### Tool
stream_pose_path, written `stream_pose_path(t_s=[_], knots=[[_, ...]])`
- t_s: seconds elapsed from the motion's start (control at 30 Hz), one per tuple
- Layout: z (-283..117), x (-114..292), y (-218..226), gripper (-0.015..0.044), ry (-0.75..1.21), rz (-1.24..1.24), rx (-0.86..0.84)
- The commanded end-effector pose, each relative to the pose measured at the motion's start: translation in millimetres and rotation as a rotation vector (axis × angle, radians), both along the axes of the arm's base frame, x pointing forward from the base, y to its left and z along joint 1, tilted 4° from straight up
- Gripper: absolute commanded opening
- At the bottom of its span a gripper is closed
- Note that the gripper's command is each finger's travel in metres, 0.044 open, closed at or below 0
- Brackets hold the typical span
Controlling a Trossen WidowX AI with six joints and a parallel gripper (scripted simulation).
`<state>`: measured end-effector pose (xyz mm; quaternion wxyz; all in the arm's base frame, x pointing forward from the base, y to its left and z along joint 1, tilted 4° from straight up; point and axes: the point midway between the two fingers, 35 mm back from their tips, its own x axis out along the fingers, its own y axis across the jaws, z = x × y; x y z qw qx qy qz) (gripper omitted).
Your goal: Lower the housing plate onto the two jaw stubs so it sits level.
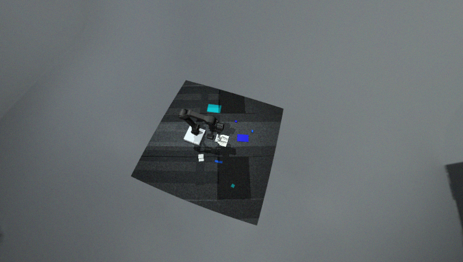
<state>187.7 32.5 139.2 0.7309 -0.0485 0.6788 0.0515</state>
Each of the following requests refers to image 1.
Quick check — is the blue flat rectangular plate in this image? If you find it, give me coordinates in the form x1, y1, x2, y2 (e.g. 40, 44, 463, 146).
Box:
237, 134, 248, 142

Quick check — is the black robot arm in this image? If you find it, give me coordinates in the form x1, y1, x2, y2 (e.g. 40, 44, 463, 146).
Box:
178, 108, 224, 136

